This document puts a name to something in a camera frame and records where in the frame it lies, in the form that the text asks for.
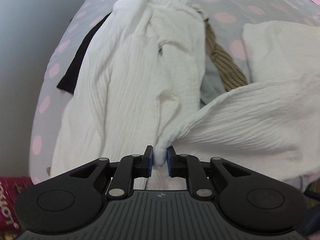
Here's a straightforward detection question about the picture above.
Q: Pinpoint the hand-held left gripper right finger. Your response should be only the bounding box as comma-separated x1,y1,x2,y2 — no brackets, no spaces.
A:
166,146,265,200

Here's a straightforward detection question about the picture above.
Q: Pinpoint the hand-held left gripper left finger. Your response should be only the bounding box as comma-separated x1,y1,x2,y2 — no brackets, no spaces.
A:
54,145,154,200

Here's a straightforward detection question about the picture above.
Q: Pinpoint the white crinkle garment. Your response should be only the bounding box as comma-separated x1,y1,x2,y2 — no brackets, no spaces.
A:
155,21,320,190
47,0,208,190

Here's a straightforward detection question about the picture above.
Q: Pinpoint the pale grey garment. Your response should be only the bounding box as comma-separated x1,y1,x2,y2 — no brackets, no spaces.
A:
200,60,227,105

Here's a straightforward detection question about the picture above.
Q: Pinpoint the brown striped garment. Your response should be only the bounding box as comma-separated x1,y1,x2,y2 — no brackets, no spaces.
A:
191,4,249,92

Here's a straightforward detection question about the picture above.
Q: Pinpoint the black cloth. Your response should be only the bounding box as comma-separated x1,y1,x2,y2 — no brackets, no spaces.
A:
56,12,112,96

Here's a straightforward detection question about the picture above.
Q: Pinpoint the red printed packet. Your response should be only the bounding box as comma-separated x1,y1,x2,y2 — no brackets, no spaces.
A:
0,176,33,230

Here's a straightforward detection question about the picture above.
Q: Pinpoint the grey pink-dotted bedspread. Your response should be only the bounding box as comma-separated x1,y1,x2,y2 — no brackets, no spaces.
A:
29,0,320,180

